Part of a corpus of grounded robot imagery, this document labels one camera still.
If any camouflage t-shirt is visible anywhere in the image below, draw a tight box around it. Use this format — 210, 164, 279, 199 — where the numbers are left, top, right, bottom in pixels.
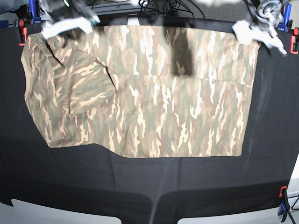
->
21, 25, 260, 158

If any red clamp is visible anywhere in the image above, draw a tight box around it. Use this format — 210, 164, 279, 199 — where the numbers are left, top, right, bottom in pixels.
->
14, 19, 27, 46
290, 28, 299, 55

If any aluminium rail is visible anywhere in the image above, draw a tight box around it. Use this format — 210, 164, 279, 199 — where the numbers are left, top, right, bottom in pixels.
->
92, 4, 158, 16

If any blue clamp right rear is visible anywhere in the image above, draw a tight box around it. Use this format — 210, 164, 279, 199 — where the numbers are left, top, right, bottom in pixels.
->
278, 3, 292, 32

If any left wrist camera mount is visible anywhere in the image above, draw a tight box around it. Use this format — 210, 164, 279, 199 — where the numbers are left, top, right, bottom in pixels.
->
232, 20, 287, 56

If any white tape patch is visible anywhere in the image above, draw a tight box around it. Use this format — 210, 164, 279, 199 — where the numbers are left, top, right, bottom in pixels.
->
127, 17, 140, 26

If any red clamp right rear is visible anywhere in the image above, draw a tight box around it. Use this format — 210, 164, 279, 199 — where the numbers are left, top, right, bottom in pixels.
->
290, 28, 299, 55

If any red clamp left rear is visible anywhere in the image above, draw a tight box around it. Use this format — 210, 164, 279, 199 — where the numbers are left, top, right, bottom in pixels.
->
14, 19, 27, 46

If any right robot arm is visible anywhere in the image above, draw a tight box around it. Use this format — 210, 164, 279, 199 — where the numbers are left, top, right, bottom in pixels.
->
38, 0, 91, 22

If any blue clamp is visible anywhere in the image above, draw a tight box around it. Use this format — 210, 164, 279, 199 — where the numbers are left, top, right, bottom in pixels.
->
278, 186, 290, 223
278, 3, 292, 32
29, 0, 42, 24

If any black table cloth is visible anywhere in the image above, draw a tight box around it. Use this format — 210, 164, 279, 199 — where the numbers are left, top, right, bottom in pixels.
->
0, 28, 299, 224

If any black cable bundle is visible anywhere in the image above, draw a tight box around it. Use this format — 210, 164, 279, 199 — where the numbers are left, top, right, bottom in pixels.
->
130, 0, 206, 19

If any blue clamp left rear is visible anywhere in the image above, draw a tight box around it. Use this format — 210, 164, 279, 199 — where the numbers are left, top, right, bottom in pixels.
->
29, 0, 42, 24

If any blue clamp right front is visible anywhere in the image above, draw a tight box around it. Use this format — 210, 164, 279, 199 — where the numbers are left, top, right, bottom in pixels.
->
278, 186, 290, 223

